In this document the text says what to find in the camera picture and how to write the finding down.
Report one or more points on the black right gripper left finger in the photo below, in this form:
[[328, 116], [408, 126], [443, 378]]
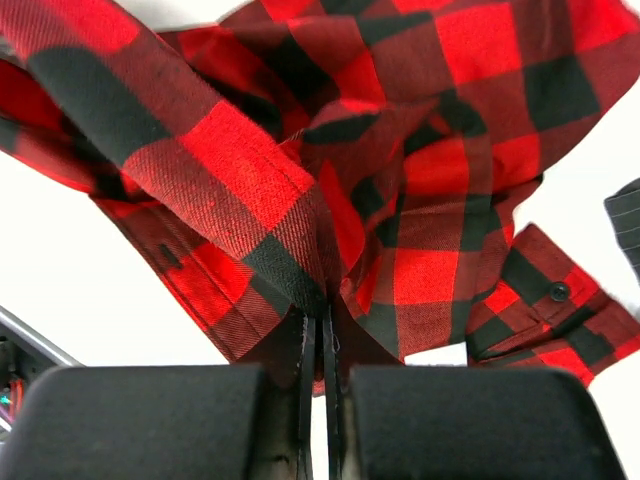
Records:
[[247, 420]]

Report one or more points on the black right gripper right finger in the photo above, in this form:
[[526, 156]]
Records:
[[386, 420]]

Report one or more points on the red black checked shirt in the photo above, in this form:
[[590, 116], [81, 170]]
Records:
[[300, 153]]

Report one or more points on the dark grey striped shirt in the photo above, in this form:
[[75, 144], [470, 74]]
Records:
[[623, 210]]

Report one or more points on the aluminium mounting rail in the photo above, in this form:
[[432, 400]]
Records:
[[25, 355]]

